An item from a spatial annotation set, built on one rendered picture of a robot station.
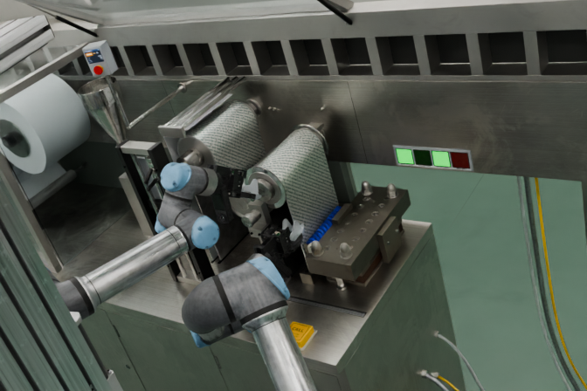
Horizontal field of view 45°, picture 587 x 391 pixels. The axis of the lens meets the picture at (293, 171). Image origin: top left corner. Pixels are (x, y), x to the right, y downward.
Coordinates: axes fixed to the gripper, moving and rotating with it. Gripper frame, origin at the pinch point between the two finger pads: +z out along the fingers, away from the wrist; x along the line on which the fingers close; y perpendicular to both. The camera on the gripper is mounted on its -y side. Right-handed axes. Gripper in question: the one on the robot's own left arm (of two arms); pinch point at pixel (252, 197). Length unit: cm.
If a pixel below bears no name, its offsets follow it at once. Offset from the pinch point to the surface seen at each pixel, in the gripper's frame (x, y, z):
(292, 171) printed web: -7.8, 9.4, 7.4
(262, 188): -2.4, 2.9, 1.1
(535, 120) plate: -73, 31, 23
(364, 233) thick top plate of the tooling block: -24.6, -6.0, 26.1
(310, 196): -8.0, 2.9, 18.7
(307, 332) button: -21.0, -36.0, 6.8
